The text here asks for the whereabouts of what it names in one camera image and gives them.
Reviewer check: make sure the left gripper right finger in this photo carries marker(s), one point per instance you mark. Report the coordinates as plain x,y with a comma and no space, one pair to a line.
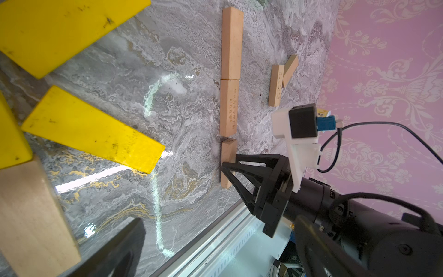
321,256

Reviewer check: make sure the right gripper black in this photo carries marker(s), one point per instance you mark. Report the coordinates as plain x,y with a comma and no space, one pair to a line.
270,176

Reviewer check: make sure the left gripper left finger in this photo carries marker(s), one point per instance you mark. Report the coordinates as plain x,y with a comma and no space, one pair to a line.
117,258

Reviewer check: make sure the natural block cluster bottom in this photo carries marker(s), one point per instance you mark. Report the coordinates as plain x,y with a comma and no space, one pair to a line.
228,154

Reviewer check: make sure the natural block cluster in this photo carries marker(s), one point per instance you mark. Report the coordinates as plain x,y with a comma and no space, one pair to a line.
276,85
289,69
232,36
228,154

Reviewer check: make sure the natural wooden block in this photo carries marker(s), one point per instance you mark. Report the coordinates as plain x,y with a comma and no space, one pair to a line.
36,239

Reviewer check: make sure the natural block cluster horizontal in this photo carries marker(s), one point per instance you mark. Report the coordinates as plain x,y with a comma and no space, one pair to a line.
229,91

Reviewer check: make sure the yellow block diagonal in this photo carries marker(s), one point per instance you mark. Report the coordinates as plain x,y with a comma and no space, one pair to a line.
15,149

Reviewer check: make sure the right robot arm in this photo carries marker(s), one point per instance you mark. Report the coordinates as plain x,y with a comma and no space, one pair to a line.
352,235

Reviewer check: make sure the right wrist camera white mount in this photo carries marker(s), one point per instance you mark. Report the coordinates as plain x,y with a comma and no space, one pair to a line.
299,127

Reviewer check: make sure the aluminium front rail frame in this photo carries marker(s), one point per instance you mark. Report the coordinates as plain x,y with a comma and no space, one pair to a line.
232,246

